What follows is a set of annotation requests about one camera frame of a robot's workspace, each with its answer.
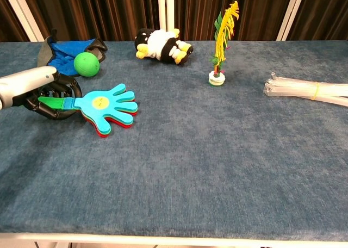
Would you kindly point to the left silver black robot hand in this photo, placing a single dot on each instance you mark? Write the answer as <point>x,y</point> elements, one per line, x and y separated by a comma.
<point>24,82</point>

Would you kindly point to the blue cloth bag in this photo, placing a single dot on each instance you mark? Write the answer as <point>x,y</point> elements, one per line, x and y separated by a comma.
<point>63,56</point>

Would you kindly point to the green ball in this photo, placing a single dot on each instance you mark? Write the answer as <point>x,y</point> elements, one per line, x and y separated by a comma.
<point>87,64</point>

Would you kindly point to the dark brown curtain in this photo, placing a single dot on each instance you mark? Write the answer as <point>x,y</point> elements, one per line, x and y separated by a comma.
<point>108,11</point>

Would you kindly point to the black white yellow plush toy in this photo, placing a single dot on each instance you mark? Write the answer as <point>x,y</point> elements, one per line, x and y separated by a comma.
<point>160,45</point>

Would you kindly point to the blue felt table mat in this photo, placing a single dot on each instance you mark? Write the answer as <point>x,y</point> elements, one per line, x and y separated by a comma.
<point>190,150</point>

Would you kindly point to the yellow feather shuttlecock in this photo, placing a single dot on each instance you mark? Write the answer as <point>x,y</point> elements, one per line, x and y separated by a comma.
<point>221,41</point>

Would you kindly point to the bundle of clear plastic straws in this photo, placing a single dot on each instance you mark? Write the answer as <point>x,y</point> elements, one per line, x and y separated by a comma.
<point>293,89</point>

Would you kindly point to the yellow rubber band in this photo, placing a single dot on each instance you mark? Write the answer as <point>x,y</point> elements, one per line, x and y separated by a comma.
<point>316,91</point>

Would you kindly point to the white frame post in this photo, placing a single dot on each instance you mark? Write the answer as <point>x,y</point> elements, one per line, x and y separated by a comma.
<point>24,14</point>
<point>166,8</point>
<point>292,11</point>

